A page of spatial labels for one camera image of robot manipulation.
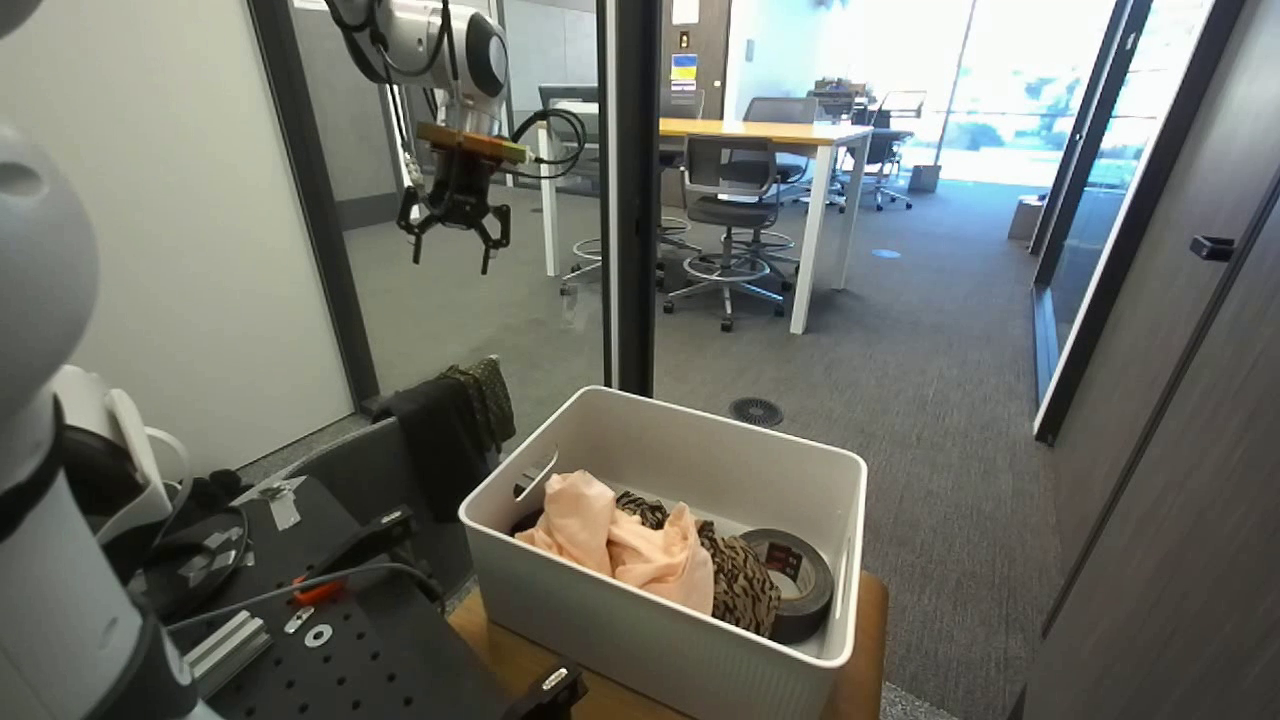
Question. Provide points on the dark grey cloth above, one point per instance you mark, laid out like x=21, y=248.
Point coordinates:
x=427, y=442

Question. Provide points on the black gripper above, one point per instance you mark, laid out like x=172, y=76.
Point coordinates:
x=462, y=184

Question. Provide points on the black mesh office chair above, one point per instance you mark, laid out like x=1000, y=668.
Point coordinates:
x=728, y=201

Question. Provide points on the olive green dotted sock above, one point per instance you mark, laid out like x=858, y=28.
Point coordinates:
x=499, y=400
x=464, y=404

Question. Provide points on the peach cloth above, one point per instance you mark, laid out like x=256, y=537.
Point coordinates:
x=641, y=552

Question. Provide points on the round floor outlet cover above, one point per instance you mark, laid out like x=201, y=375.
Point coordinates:
x=757, y=410

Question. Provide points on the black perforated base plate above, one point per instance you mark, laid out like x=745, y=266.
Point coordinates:
x=374, y=661

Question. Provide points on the black door frame post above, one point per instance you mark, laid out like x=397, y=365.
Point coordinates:
x=624, y=201

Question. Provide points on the wooden top office desk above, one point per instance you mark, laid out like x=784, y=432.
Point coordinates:
x=763, y=135

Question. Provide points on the grey tape roll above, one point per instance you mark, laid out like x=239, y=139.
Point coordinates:
x=806, y=587

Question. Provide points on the black glass partition frame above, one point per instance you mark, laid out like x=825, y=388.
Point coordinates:
x=314, y=225

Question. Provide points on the orange wrist mount plate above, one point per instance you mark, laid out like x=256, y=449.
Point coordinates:
x=470, y=143

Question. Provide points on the cardboard box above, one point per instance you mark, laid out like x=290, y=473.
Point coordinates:
x=1031, y=217

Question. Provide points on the white plastic storage box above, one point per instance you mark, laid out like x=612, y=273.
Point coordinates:
x=641, y=641

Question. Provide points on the white rounded device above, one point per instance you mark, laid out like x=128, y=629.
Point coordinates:
x=107, y=412

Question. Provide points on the yellow and blue poster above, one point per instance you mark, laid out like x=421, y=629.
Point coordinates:
x=682, y=73

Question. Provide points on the orange and black screwdriver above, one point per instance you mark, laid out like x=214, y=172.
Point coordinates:
x=363, y=545

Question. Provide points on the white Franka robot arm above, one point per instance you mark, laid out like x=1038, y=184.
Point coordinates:
x=52, y=603

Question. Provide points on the silver aluminium bar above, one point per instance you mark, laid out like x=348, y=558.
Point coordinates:
x=221, y=644

